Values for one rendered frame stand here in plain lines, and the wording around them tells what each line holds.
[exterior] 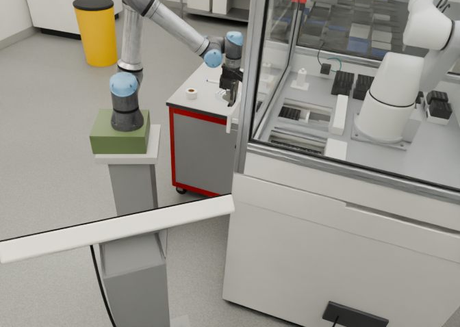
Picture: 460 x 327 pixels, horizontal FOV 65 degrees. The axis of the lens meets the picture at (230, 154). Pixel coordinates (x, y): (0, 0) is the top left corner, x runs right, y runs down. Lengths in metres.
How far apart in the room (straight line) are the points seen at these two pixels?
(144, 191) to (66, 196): 0.93
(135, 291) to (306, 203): 0.68
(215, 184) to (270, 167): 1.11
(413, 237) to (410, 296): 0.34
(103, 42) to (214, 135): 2.43
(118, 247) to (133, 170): 0.89
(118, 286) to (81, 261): 1.32
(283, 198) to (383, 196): 0.35
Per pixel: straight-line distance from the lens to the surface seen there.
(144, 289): 1.07
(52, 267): 2.37
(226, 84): 1.79
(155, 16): 1.53
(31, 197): 2.82
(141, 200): 1.97
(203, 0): 5.83
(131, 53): 1.73
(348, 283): 1.70
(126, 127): 1.72
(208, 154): 2.25
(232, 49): 1.70
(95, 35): 4.27
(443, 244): 1.49
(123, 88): 1.64
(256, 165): 1.32
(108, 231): 0.87
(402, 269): 1.60
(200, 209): 0.89
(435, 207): 1.37
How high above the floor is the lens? 1.83
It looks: 38 degrees down
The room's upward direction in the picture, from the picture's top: 5 degrees clockwise
